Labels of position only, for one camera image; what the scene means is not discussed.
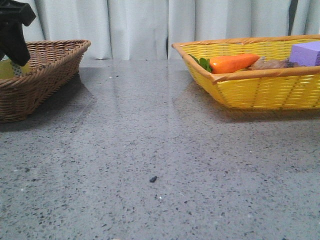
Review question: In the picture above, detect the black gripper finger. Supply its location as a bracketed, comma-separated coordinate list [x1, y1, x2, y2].
[0, 0, 36, 66]

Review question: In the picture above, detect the yellow-green tape roll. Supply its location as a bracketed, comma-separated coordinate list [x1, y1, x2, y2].
[0, 59, 31, 79]

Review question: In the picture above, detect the brown wicker basket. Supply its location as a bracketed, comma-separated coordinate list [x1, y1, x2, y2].
[0, 39, 91, 123]

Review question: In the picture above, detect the white curtain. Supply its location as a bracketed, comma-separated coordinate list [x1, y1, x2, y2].
[23, 0, 320, 60]

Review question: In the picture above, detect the small black debris speck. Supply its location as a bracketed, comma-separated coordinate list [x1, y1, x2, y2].
[149, 176, 158, 183]

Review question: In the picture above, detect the orange toy carrot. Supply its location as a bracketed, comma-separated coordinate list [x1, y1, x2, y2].
[190, 53, 260, 74]

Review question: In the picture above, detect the brown dried root piece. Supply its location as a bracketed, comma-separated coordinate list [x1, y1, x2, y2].
[248, 56, 301, 71]

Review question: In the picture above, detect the yellow woven plastic basket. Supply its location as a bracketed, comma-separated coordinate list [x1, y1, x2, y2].
[172, 34, 320, 110]

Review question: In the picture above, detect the purple foam block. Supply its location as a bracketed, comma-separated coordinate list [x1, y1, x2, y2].
[289, 41, 320, 67]

